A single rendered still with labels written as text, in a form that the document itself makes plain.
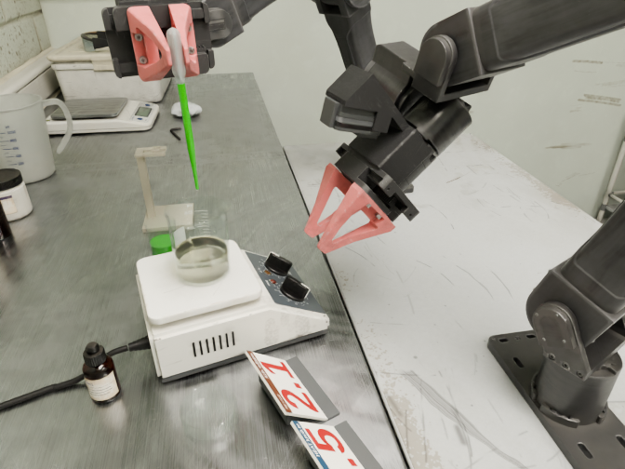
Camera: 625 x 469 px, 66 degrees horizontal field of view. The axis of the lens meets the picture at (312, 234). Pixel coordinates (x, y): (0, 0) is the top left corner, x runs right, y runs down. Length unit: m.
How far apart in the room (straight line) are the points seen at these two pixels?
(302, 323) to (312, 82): 1.49
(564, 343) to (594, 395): 0.07
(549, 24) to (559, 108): 2.04
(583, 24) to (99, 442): 0.54
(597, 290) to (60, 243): 0.73
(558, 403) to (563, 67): 1.99
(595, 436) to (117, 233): 0.70
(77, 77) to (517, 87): 1.69
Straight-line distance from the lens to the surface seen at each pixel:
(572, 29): 0.43
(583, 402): 0.53
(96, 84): 1.59
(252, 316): 0.53
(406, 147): 0.48
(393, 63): 0.55
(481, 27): 0.46
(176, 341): 0.52
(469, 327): 0.63
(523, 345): 0.62
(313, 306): 0.58
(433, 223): 0.84
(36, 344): 0.67
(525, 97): 2.35
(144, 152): 0.81
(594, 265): 0.45
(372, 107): 0.46
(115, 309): 0.68
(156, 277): 0.56
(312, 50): 1.94
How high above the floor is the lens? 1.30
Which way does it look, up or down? 31 degrees down
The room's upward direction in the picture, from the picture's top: straight up
